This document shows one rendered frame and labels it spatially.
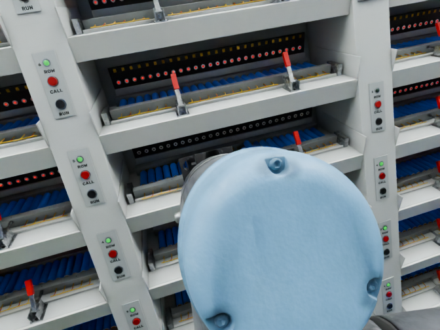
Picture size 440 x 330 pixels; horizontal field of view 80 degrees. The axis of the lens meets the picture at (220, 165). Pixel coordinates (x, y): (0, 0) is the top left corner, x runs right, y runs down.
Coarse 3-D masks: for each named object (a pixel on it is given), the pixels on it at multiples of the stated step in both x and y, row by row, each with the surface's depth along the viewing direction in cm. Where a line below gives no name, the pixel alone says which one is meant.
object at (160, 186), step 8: (328, 136) 72; (336, 136) 72; (304, 144) 70; (312, 144) 71; (320, 144) 72; (328, 144) 73; (176, 176) 65; (152, 184) 64; (160, 184) 64; (168, 184) 64; (176, 184) 65; (136, 192) 63; (144, 192) 63; (152, 192) 64
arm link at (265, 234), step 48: (192, 192) 13; (240, 192) 10; (288, 192) 11; (336, 192) 11; (192, 240) 10; (240, 240) 10; (288, 240) 11; (336, 240) 11; (192, 288) 10; (240, 288) 10; (288, 288) 10; (336, 288) 11
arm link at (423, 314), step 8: (400, 312) 18; (408, 312) 18; (416, 312) 18; (424, 312) 17; (432, 312) 17; (376, 320) 17; (384, 320) 17; (392, 320) 17; (400, 320) 17; (408, 320) 17; (416, 320) 17; (424, 320) 16; (432, 320) 16; (384, 328) 16; (392, 328) 16; (400, 328) 16; (408, 328) 16; (416, 328) 16; (424, 328) 16; (432, 328) 16
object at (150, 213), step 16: (272, 128) 79; (320, 128) 82; (336, 128) 75; (208, 144) 76; (336, 144) 73; (352, 144) 70; (144, 160) 73; (336, 160) 66; (352, 160) 67; (128, 176) 72; (128, 192) 62; (176, 192) 64; (128, 208) 61; (144, 208) 60; (160, 208) 60; (176, 208) 60; (128, 224) 59; (144, 224) 60; (160, 224) 61
